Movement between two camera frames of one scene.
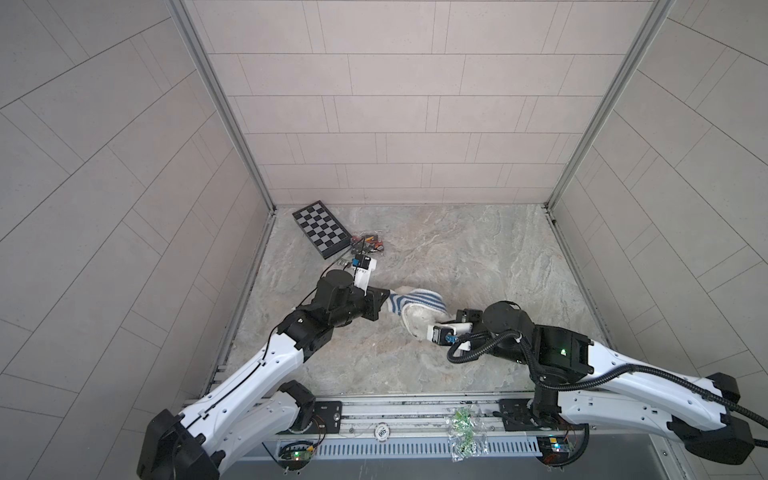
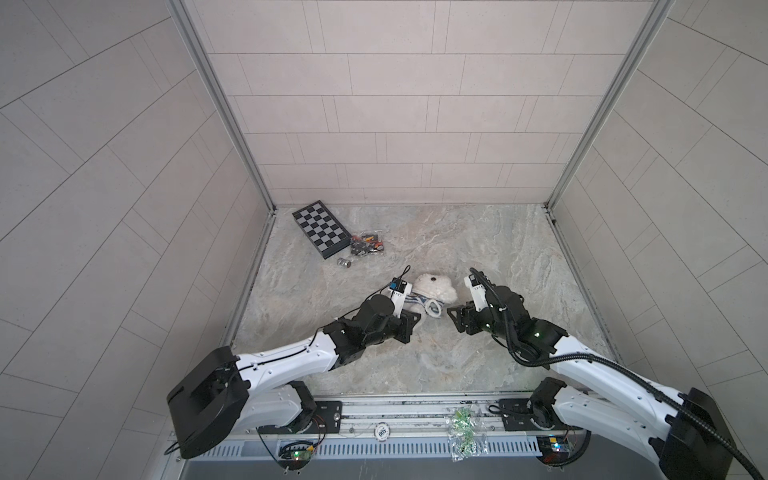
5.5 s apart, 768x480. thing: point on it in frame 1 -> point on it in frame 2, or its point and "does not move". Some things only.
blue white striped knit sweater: x=418 y=296 does not move
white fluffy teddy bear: x=418 y=318 -> x=435 y=286
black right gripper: x=468 y=316 does not move
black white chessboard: x=324 y=230 does not move
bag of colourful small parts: x=365 y=244 does not move
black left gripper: x=370 y=304 -> x=404 y=326
